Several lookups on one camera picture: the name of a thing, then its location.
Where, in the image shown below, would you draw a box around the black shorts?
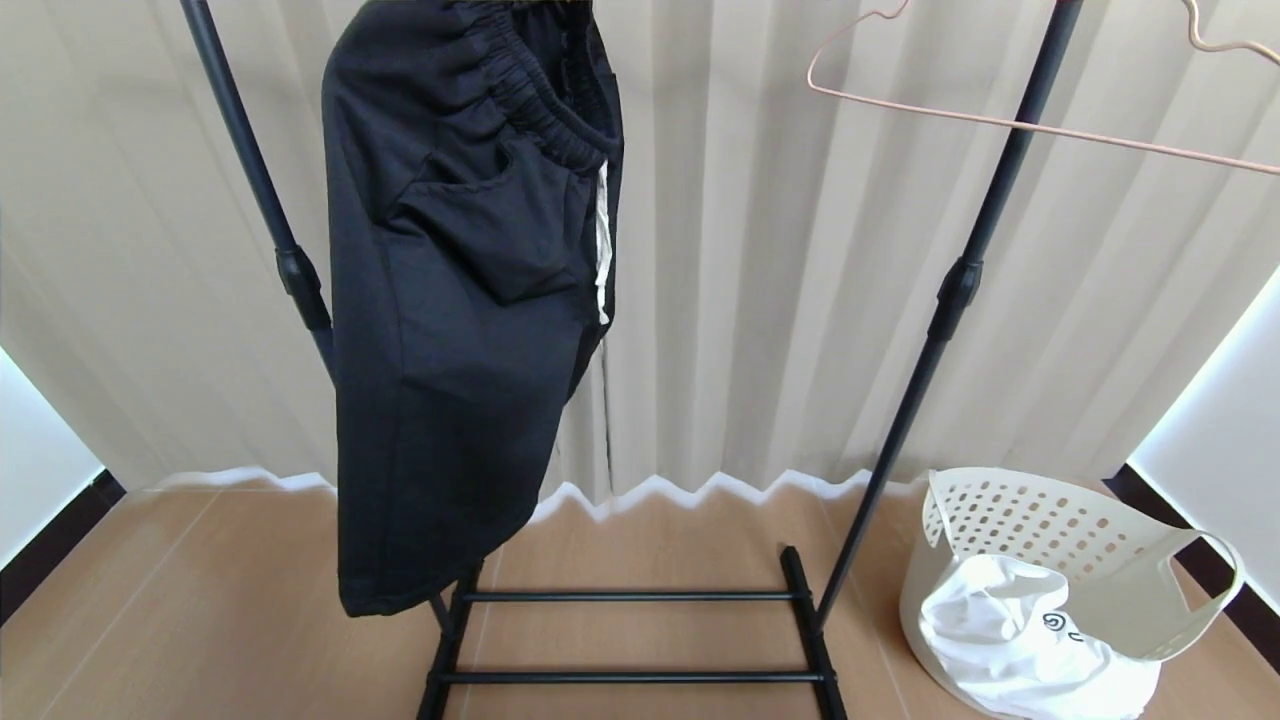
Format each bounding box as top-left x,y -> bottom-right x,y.
322,0 -> 626,618

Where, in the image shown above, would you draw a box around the black clothes rack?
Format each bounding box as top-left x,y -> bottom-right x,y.
178,0 -> 1088,720

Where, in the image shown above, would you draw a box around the pink clothes hanger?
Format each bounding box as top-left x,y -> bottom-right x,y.
806,0 -> 1280,177

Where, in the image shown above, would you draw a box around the white laundry basket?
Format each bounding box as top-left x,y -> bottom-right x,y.
898,467 -> 1246,720

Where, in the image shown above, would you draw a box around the beige curtain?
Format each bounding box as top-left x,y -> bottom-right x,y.
0,0 -> 1280,526

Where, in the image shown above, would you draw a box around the white printed garment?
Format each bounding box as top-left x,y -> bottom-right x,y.
918,555 -> 1161,720

